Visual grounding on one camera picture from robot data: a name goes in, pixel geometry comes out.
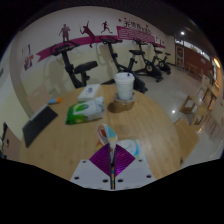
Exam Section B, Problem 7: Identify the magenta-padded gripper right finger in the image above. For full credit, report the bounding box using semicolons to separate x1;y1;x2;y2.
114;143;157;191

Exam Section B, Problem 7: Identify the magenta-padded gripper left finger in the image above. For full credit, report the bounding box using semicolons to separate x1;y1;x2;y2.
69;143;113;191

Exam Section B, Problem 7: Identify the colourful patterned towel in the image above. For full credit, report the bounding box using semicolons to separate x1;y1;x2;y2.
96;123;144;191

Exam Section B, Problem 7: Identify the green wet wipes pack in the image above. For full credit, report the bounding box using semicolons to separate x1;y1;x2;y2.
65;96;106;126

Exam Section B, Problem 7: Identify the brown cup coaster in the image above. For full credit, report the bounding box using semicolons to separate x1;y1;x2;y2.
107;93;137;114

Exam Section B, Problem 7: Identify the black flat pad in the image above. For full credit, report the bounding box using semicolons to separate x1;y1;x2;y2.
22;104;59;148

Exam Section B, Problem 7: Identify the white tissue packet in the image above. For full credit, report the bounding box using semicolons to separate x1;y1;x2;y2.
77;83;102;102

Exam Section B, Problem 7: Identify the blue and orange marker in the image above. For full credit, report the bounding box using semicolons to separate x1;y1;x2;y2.
47;96;63;105

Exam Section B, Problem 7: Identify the white paper cup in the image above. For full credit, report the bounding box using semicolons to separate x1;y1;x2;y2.
114;72;136;101

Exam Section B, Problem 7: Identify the wooden tables and chairs group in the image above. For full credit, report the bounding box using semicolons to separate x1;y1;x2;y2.
179;74;224;141

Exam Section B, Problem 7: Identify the brown framed door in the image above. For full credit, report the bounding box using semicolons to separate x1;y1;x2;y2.
176;45;186;68

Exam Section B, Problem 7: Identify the red wall poster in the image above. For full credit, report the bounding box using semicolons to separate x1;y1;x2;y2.
23;54;35;71

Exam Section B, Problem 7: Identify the white wall poster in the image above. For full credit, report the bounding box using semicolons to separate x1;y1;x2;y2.
22;44;32;58

